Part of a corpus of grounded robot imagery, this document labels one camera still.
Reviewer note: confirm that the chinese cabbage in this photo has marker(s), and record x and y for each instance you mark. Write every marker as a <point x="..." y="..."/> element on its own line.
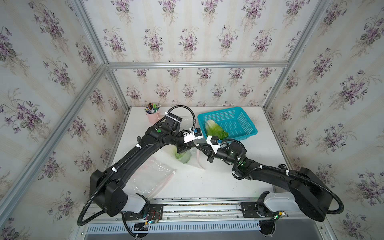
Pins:
<point x="213" y="129"/>
<point x="184" y="157"/>

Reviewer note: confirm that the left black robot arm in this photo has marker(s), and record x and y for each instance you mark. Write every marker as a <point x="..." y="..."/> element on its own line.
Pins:
<point x="107" y="194"/>

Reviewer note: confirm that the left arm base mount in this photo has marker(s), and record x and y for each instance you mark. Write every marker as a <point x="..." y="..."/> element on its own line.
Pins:
<point x="150" y="213"/>

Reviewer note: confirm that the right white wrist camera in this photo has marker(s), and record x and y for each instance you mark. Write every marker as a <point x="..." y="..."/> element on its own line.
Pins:
<point x="214" y="142"/>

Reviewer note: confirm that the pink pen cup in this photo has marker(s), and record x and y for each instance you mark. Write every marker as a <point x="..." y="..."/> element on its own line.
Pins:
<point x="153" y="118"/>

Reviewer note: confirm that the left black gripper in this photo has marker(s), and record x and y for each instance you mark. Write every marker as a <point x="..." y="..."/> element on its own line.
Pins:
<point x="185" y="146"/>

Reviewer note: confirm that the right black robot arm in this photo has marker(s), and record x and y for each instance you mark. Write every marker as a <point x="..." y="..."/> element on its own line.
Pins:
<point x="312" y="197"/>

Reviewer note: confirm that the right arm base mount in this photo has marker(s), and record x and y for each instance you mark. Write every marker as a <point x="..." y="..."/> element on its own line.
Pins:
<point x="258" y="209"/>

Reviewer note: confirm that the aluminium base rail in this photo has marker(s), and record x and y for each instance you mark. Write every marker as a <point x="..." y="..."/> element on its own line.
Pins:
<point x="210" y="209"/>

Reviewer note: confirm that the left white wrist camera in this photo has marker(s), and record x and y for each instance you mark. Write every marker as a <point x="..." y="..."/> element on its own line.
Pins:
<point x="192" y="134"/>

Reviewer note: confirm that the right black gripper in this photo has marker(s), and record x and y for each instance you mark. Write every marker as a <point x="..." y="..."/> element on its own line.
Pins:
<point x="207" y="148"/>

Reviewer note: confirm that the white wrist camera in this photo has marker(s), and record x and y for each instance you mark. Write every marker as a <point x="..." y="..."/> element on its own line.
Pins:
<point x="192" y="134"/>
<point x="214" y="142"/>

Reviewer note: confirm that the teal plastic basket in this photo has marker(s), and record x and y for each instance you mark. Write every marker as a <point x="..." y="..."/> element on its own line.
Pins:
<point x="234" y="121"/>

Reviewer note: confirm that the zip-top bag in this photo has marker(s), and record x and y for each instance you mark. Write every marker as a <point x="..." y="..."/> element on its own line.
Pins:
<point x="195" y="158"/>
<point x="150" y="178"/>
<point x="186" y="124"/>

